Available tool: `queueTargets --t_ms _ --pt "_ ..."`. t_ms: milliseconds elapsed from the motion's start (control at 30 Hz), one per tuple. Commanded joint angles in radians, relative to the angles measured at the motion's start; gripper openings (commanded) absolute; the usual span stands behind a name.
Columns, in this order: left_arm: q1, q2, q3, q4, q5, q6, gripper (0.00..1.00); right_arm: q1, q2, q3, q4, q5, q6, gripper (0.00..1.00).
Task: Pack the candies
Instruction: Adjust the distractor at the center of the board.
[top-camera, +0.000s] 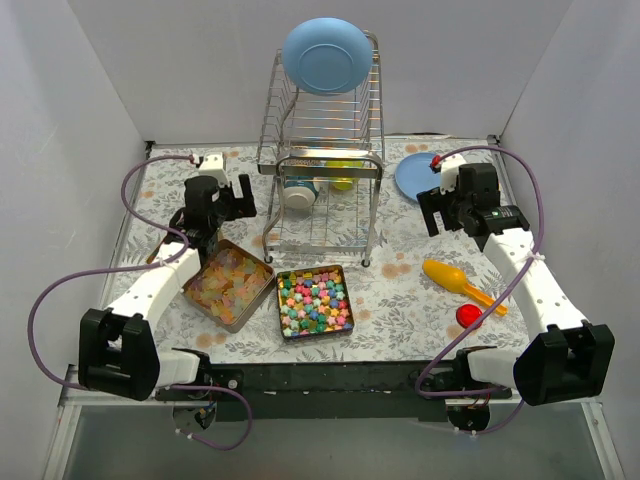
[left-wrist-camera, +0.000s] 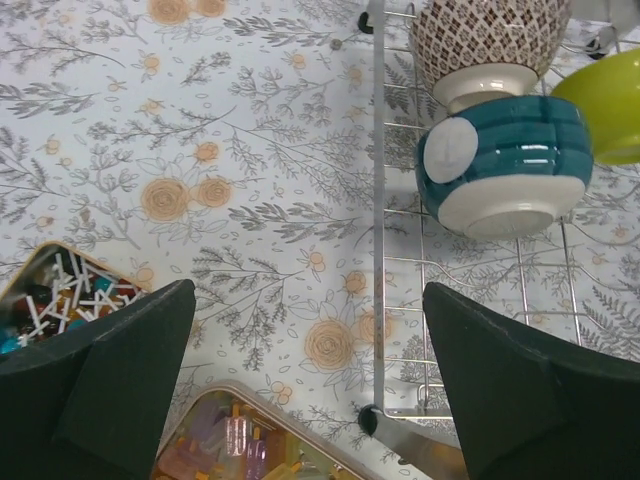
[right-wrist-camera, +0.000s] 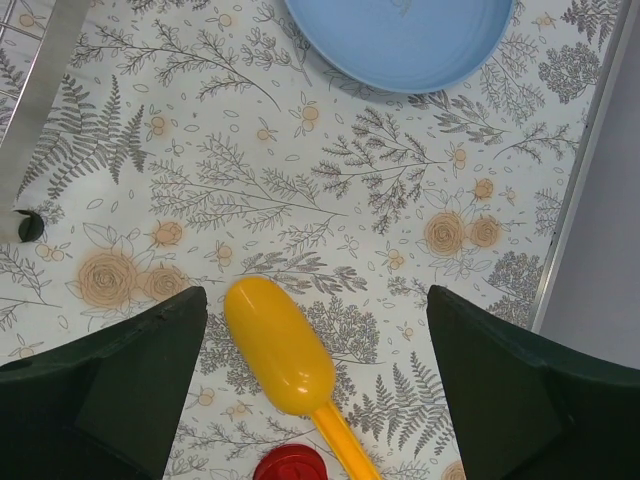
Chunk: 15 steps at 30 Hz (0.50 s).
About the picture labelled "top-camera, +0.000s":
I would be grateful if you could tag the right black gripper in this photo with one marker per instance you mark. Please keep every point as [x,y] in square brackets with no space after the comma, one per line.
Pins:
[441,211]

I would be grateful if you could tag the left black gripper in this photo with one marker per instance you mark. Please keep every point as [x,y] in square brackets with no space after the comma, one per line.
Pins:
[236,201]

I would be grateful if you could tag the yellow plastic scoop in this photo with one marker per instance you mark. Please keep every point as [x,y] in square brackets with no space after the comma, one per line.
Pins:
[455,281]

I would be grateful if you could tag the popsicle candy tin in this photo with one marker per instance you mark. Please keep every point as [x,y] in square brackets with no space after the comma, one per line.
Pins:
[230,286]

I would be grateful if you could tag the steel dish rack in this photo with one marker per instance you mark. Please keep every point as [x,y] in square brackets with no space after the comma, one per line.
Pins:
[339,141]

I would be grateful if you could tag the star candy tin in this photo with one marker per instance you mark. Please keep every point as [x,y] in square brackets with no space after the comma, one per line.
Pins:
[314,303]

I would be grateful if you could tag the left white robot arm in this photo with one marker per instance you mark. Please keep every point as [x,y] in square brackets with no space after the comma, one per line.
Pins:
[117,349]

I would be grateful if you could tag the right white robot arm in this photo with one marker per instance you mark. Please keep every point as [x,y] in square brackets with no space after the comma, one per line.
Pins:
[568,356]

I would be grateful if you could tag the small blue plate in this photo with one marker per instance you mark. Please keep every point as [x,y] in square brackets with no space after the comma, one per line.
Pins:
[413,175]

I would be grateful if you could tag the teal white mug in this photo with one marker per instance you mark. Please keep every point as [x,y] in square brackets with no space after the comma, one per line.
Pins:
[300,192]

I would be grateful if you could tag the red jar lid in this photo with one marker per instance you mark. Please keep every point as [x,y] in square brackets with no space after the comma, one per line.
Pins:
[467,314]

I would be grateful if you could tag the large blue plate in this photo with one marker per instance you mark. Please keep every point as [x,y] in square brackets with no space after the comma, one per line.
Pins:
[326,56]

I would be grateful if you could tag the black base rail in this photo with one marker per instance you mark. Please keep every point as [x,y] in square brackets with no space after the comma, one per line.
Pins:
[327,390]

